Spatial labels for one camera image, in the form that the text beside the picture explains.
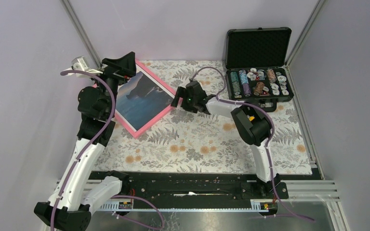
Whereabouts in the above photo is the black poker chip case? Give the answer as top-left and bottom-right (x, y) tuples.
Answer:
(225, 27), (294, 112)

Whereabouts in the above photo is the green poker chip stack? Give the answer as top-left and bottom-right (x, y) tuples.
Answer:
(230, 71), (242, 98)

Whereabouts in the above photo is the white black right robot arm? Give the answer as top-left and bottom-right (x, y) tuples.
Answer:
(171, 80), (276, 198)

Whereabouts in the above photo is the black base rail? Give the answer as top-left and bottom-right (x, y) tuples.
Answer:
(87, 170), (290, 209)

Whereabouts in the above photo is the blue purple poker chip stack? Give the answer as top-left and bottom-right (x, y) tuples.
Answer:
(238, 69), (251, 97)

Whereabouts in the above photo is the seascape photo print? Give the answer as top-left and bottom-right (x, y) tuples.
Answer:
(116, 71), (173, 132)

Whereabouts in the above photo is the floral tablecloth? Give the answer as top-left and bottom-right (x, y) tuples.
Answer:
(94, 60), (311, 175)

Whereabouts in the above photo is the upper orange poker chip stack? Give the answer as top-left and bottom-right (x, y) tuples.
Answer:
(266, 68), (277, 83)

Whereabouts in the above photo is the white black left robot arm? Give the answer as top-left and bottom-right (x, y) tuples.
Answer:
(34, 52), (136, 231)

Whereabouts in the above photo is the orange poker chip stack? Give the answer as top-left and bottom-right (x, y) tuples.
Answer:
(266, 68), (277, 83)
(253, 81), (265, 96)

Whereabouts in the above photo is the pink wooden picture frame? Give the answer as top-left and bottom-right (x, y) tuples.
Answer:
(92, 59), (183, 139)

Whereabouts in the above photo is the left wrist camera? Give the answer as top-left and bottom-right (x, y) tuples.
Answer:
(61, 56), (103, 77)

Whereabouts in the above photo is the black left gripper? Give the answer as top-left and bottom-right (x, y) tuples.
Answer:
(86, 51), (136, 116)

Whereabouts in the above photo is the lower orange poker chip stack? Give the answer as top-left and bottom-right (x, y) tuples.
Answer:
(253, 81), (265, 96)

